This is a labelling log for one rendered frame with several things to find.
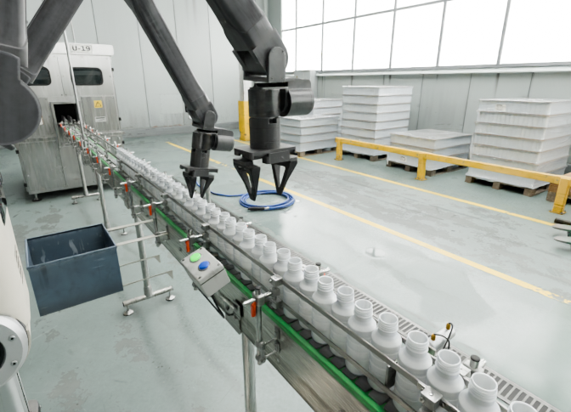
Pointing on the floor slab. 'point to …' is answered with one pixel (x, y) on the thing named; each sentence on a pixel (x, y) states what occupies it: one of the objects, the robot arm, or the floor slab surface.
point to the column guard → (243, 121)
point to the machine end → (59, 166)
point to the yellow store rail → (469, 166)
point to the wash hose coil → (262, 206)
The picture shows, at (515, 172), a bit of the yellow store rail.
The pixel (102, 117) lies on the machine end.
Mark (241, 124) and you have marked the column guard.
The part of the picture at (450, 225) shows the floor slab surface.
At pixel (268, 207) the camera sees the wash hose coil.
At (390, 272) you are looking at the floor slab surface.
